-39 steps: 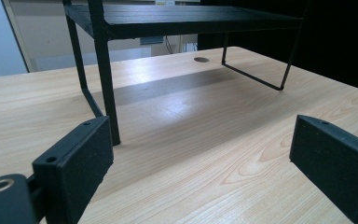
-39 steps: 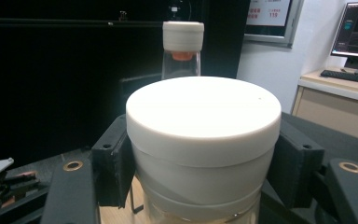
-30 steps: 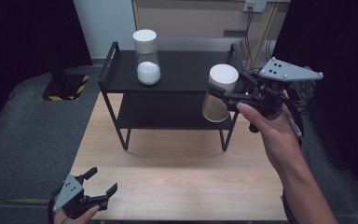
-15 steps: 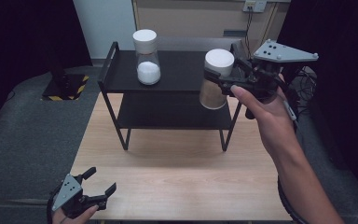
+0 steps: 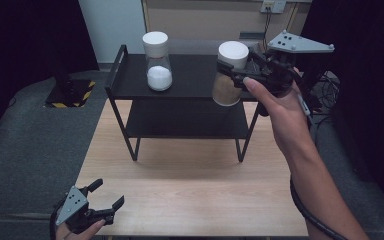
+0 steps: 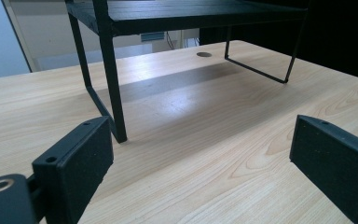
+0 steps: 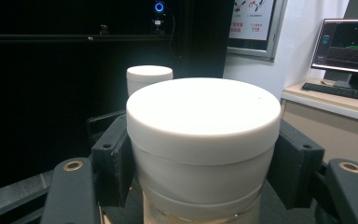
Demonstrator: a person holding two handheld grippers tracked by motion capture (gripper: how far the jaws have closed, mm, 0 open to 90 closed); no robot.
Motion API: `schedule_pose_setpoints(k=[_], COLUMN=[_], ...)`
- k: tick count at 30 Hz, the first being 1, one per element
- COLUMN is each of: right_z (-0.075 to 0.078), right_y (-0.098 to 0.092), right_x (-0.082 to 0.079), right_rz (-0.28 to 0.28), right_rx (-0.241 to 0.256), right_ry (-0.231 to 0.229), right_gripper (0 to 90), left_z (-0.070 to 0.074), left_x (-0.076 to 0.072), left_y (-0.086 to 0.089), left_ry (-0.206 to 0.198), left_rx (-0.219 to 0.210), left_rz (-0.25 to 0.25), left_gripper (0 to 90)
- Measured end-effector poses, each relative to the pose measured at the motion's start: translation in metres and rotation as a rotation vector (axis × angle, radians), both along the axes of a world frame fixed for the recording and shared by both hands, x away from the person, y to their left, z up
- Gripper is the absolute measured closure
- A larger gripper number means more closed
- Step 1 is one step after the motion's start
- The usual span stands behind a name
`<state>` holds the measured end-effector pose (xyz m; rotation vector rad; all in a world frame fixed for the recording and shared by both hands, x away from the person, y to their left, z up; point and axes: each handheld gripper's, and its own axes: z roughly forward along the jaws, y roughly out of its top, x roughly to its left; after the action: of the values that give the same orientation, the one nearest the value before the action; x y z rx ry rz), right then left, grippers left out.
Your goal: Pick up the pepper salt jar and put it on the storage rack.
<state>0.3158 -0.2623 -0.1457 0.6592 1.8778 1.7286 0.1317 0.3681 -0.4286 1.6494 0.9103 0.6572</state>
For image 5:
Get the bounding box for person's left hand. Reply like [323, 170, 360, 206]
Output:
[55, 218, 107, 240]

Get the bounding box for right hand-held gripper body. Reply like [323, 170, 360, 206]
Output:
[243, 30, 335, 98]

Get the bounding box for black cables from wall outlet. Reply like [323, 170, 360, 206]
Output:
[261, 11, 274, 51]

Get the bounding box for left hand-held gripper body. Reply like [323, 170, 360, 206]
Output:
[51, 185, 116, 234]

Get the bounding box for white-lid jar of brown powder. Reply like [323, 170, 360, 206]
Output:
[212, 40, 250, 107]

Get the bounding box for black cables on floor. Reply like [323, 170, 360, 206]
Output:
[308, 71, 342, 131]

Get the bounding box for grey wall trunking piece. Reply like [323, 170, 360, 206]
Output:
[239, 31, 266, 41]

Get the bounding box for person's right hand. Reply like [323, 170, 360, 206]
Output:
[242, 67, 315, 162]

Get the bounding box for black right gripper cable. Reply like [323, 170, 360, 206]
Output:
[289, 94, 349, 240]

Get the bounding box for white-lid jar of white powder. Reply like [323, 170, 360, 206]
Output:
[142, 31, 174, 92]

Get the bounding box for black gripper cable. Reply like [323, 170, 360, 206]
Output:
[48, 198, 66, 240]
[289, 94, 349, 240]

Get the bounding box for dark curtain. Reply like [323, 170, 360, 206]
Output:
[0, 0, 100, 149]
[299, 0, 384, 216]

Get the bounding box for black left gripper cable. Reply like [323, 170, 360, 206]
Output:
[48, 198, 66, 240]

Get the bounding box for white wall power outlet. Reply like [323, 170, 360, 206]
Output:
[260, 0, 287, 14]

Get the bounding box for black two-tier metal shelf rack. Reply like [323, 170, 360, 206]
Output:
[104, 44, 268, 163]

